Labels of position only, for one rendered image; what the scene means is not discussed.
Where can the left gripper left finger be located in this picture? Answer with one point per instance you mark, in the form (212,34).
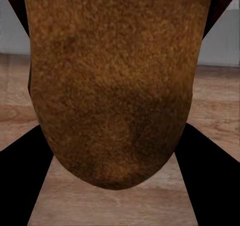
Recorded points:
(23,168)

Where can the sandal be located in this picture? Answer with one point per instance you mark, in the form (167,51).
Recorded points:
(111,81)

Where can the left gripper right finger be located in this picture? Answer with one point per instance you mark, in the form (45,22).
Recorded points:
(212,179)

